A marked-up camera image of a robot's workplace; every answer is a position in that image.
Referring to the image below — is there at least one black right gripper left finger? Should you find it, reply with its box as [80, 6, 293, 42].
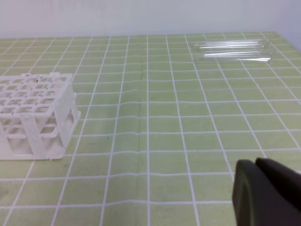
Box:
[232, 160, 301, 226]

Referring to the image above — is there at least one clear glass test tube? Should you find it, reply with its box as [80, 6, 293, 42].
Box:
[190, 39, 270, 49]
[193, 57, 273, 64]
[200, 50, 274, 58]

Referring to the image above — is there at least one green checkered tablecloth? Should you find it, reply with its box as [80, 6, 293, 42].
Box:
[0, 32, 301, 226]

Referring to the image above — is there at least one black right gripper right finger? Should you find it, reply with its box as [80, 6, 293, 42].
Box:
[255, 158, 301, 188]

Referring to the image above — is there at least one white plastic test tube rack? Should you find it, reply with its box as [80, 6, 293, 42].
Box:
[0, 73, 81, 161]

